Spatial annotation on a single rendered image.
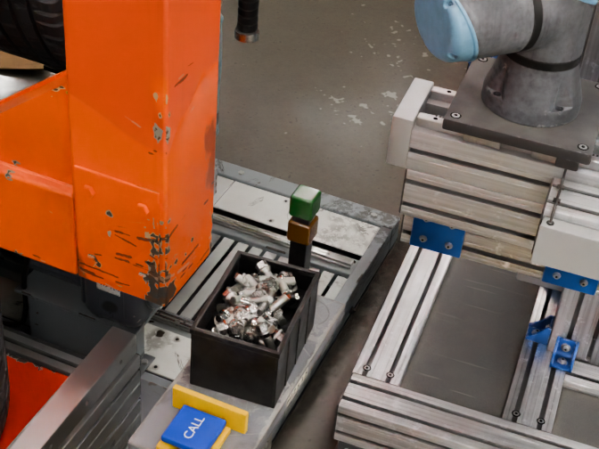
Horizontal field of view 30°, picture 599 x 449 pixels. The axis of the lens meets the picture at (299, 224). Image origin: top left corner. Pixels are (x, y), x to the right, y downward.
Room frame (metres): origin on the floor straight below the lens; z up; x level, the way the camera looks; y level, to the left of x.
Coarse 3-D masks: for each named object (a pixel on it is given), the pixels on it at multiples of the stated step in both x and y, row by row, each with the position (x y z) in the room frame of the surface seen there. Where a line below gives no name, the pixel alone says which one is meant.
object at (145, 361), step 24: (24, 264) 1.60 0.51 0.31; (24, 288) 1.61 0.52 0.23; (48, 288) 1.62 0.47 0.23; (72, 288) 1.63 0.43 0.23; (96, 288) 1.54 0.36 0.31; (24, 312) 1.63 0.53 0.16; (48, 312) 1.59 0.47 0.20; (72, 312) 1.56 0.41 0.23; (96, 312) 1.54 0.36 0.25; (120, 312) 1.52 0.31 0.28; (144, 312) 1.53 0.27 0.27; (48, 336) 1.59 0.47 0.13; (72, 336) 1.57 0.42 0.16; (96, 336) 1.55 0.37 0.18; (144, 360) 1.59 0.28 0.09
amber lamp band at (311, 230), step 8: (288, 224) 1.41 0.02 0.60; (296, 224) 1.41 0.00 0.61; (304, 224) 1.41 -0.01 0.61; (312, 224) 1.41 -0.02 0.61; (288, 232) 1.41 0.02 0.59; (296, 232) 1.41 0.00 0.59; (304, 232) 1.40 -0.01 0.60; (312, 232) 1.41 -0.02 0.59; (296, 240) 1.41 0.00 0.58; (304, 240) 1.40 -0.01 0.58; (312, 240) 1.42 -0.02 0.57
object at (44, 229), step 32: (32, 96) 1.44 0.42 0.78; (64, 96) 1.36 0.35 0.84; (0, 128) 1.40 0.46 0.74; (32, 128) 1.38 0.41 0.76; (64, 128) 1.36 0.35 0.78; (0, 160) 1.40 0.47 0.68; (32, 160) 1.38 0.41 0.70; (64, 160) 1.36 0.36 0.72; (0, 192) 1.38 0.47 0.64; (32, 192) 1.36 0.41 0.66; (64, 192) 1.34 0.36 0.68; (0, 224) 1.38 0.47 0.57; (32, 224) 1.36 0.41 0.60; (64, 224) 1.34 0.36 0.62; (32, 256) 1.36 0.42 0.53; (64, 256) 1.34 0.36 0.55
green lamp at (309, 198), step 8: (296, 192) 1.42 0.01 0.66; (304, 192) 1.42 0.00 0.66; (312, 192) 1.43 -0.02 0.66; (320, 192) 1.43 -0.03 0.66; (296, 200) 1.41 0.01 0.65; (304, 200) 1.41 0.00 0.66; (312, 200) 1.41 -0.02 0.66; (320, 200) 1.43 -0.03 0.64; (296, 208) 1.41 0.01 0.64; (304, 208) 1.40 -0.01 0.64; (312, 208) 1.40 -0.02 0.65; (296, 216) 1.41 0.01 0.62; (304, 216) 1.40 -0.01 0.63; (312, 216) 1.40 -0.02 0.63
